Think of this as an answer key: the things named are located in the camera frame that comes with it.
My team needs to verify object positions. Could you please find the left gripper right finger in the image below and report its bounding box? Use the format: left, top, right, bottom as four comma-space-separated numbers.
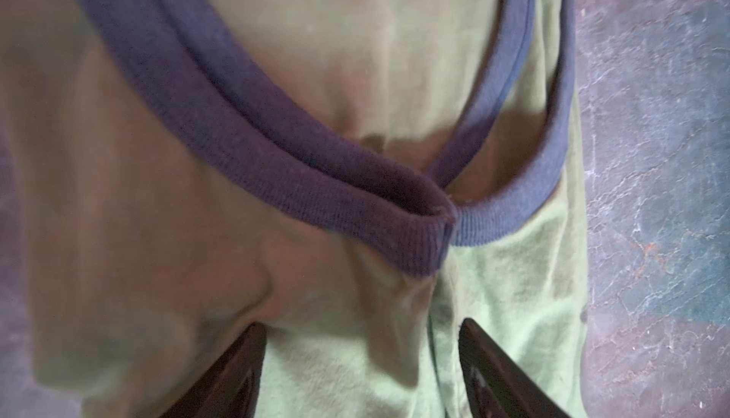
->
458, 318, 568, 418

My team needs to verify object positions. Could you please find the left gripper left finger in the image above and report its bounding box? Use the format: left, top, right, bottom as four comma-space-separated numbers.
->
163, 323, 266, 418

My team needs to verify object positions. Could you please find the olive green tank top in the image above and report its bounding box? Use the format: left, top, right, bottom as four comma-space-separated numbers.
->
1, 0, 587, 417

